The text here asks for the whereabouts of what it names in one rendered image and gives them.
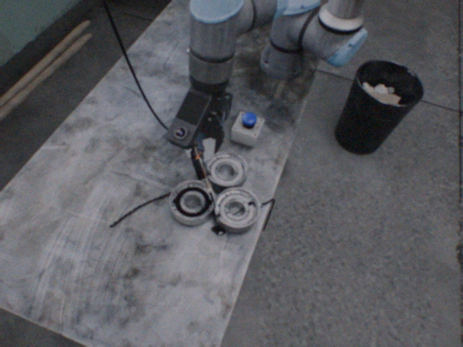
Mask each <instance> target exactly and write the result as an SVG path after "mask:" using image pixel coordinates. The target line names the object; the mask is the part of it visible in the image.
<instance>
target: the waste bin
mask: <svg viewBox="0 0 463 347"><path fill-rule="evenodd" d="M363 83H368V85H369V86H371V87H373V89H374V87H376V85H379V84H381V85H384V86H385V87H387V88H388V87H392V88H393V89H394V92H393V93H391V94H394V95H396V96H398V97H400V99H399V101H398V102H397V105H394V104H390V103H385V102H383V101H382V100H379V99H377V98H375V97H373V96H372V95H371V94H370V93H368V92H367V91H366V90H365V89H364V86H363ZM423 94H424V89H423V85H422V82H421V80H420V78H419V77H418V76H417V75H416V74H415V73H414V72H413V71H412V70H410V69H408V68H407V67H405V66H403V65H401V64H398V63H396V62H393V61H389V60H384V59H376V60H371V61H366V62H365V63H364V64H362V65H361V66H360V67H359V68H358V70H357V72H356V74H355V78H354V81H353V83H352V85H351V87H350V89H349V94H348V97H347V100H346V103H345V104H344V107H343V110H342V112H341V115H340V117H339V120H338V123H337V125H336V128H335V132H334V134H335V138H336V140H337V141H338V142H339V144H340V145H341V146H342V147H344V148H345V149H347V150H348V151H350V152H352V153H356V154H361V155H366V154H371V153H374V152H375V151H376V150H377V149H378V148H379V147H380V146H381V144H382V143H383V141H384V140H385V139H386V138H387V137H388V136H389V135H390V134H391V133H392V132H393V131H394V130H395V128H396V127H397V126H398V125H399V123H400V122H401V121H402V120H403V118H405V117H406V116H407V114H408V113H409V112H410V111H411V110H412V109H413V108H414V107H415V105H417V104H418V103H419V102H420V101H421V99H422V97H423Z"/></svg>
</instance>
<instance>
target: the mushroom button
mask: <svg viewBox="0 0 463 347"><path fill-rule="evenodd" d="M257 120H258V118H257V116H256V115H255V114H254V113H250V112H248V113H245V114H244V115H243V116H242V121H243V123H244V124H246V125H254V124H256V123H257Z"/></svg>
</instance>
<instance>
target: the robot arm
mask: <svg viewBox="0 0 463 347"><path fill-rule="evenodd" d="M365 1H366V0H329V2H328V3H327V4H325V5H324V6H323V7H321V6H320V0H191V2H190V12H191V16H190V48H188V49H187V54H189V81H190V84H191V86H190V88H189V90H188V91H187V94H186V96H185V97H184V100H183V101H182V104H181V106H180V107H179V110H178V111H177V114H176V116H175V117H174V120H173V122H172V123H171V126H170V127H169V130H168V132H167V133H166V139H167V140H168V141H169V142H170V143H171V144H173V145H176V146H177V147H180V148H182V149H184V150H185V152H186V153H187V155H188V156H189V158H190V159H191V160H192V158H193V156H194V153H195V152H194V146H195V140H196V139H197V136H198V135H199V133H201V134H204V135H205V139H204V140H203V145H204V147H205V152H204V153H203V154H204V156H205V157H204V159H203V162H204V164H206V165H208V163H210V162H211V161H212V159H213V157H214V156H215V154H216V153H217V151H218V149H219V148H220V146H221V144H222V143H223V141H224V136H225V134H224V131H223V127H222V126H221V119H222V118H223V114H224V112H226V114H225V119H224V121H226V120H227V119H228V117H229V115H230V110H231V106H232V98H233V94H232V93H228V92H227V91H226V88H227V87H228V85H229V78H230V77H231V75H232V68H233V63H234V55H235V48H236V44H237V37H238V36H239V35H242V34H244V33H247V32H249V31H251V30H255V29H257V28H259V27H262V26H263V25H269V24H270V23H272V22H273V24H272V28H271V34H270V38H269V41H268V42H267V44H266V46H265V48H264V49H263V51H262V55H261V58H260V65H261V69H262V70H263V71H264V72H265V73H266V74H267V75H269V76H271V77H273V78H276V79H278V80H294V79H297V78H298V77H301V76H302V75H303V74H304V72H305V69H306V66H307V51H308V52H309V53H311V54H313V55H314V56H317V57H318V58H319V59H321V60H322V61H324V62H325V63H326V64H330V65H331V66H333V67H336V68H339V67H342V66H344V65H345V64H346V63H347V62H348V61H349V60H350V59H351V58H352V57H353V56H354V55H355V53H356V52H357V51H358V49H359V48H360V46H361V45H362V43H363V42H364V40H365V39H366V37H367V34H368V32H367V30H366V29H365V28H362V25H363V22H364V21H365V15H364V14H363V12H362V8H363V7H364V4H365ZM226 95H228V96H229V98H228V99H227V98H226V97H224V96H226ZM228 109H229V111H228Z"/></svg>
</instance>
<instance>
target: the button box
mask: <svg viewBox="0 0 463 347"><path fill-rule="evenodd" d="M244 114H245V113H242V112H240V114H239V116H238V118H237V120H236V122H235V124H234V126H233V128H232V130H231V141H232V142H236V143H241V144H243V145H247V146H250V147H253V148H255V146H256V145H257V143H258V140H259V136H260V133H261V132H262V129H263V123H264V119H260V118H258V117H257V118H258V120H257V123H256V124H254V125H246V124H244V123H243V121H242V116H243V115H244Z"/></svg>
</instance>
